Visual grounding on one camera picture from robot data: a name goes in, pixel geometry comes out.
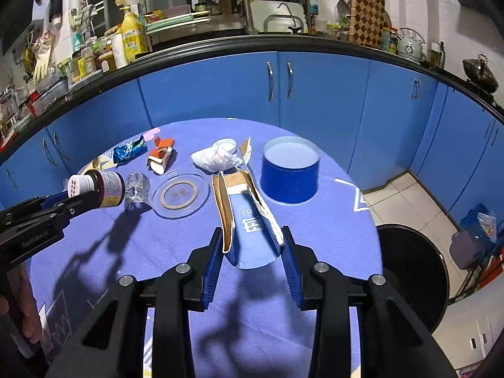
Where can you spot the person's left hand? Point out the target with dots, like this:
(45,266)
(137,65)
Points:
(31,307)

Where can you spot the blue plastic basket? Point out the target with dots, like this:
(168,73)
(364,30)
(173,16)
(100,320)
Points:
(472,220)

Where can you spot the clear round plastic lid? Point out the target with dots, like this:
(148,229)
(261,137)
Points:
(165,204)

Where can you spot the blue and brown paper bag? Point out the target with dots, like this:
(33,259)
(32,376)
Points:
(248,240)

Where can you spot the white tissue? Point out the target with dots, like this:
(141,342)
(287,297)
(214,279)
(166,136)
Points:
(218,159)

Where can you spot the beige rubber glove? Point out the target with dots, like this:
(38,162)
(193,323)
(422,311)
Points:
(41,57)

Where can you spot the brown bottle with white cap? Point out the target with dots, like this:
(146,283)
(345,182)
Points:
(110,189)

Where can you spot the chrome sink faucet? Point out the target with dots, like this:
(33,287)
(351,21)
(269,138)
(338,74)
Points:
(284,6)

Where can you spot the blue round tin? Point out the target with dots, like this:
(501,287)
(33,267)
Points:
(289,181)

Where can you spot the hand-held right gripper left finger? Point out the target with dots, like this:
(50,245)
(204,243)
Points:
(212,269)

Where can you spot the dark wok with lid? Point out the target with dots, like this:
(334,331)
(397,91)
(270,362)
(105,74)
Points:
(478,73)

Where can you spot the green plastic tray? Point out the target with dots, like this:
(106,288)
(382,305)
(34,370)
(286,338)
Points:
(177,21)

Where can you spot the pale green kettle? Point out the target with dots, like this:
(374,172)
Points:
(409,49)

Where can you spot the orange and white carton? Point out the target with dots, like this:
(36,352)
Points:
(159,153)

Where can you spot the blue printed tablecloth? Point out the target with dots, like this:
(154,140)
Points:
(177,244)

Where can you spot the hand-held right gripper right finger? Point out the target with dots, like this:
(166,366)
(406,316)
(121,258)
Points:
(292,273)

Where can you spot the cluster of condiment jars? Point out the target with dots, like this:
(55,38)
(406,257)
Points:
(86,61)

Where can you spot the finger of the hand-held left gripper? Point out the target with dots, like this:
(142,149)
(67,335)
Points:
(55,200)
(76,204)

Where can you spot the yellow detergent bottle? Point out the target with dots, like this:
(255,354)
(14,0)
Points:
(134,39)

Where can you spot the blue foil snack wrapper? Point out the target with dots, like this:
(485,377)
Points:
(128,151)

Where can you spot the white labelled container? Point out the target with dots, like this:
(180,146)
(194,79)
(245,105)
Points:
(119,49)

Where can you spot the black wall dispenser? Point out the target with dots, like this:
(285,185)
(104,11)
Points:
(55,2)

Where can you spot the checkered cutting board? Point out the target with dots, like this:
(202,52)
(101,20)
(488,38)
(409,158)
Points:
(366,15)

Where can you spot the blue kitchen cabinet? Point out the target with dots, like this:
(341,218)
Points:
(334,106)

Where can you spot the glass oil bottle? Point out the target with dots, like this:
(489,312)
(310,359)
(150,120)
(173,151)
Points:
(435,55)

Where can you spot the crumpled clear plastic bottle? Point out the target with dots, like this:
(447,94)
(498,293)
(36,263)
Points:
(138,191)

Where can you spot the grey bag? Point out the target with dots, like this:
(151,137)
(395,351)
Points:
(466,250)

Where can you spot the black round stool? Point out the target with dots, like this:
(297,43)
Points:
(409,267)

